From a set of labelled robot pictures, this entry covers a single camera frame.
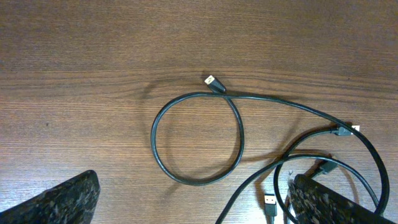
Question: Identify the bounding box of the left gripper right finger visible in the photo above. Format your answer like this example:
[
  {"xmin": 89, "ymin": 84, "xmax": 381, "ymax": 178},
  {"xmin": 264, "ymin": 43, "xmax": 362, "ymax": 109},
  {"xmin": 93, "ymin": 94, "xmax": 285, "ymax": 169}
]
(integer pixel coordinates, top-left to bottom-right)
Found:
[{"xmin": 289, "ymin": 174, "xmax": 394, "ymax": 224}]

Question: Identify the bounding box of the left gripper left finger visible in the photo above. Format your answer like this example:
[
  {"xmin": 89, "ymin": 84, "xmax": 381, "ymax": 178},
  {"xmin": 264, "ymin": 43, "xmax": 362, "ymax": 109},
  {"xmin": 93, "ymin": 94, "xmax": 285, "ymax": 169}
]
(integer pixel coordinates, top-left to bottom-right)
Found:
[{"xmin": 1, "ymin": 170, "xmax": 100, "ymax": 224}]

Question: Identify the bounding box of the black long USB cable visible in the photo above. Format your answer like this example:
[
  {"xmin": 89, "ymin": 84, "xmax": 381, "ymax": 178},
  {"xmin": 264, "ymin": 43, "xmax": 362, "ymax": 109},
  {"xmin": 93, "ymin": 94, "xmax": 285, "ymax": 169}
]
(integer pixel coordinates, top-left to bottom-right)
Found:
[{"xmin": 215, "ymin": 125, "xmax": 380, "ymax": 224}]

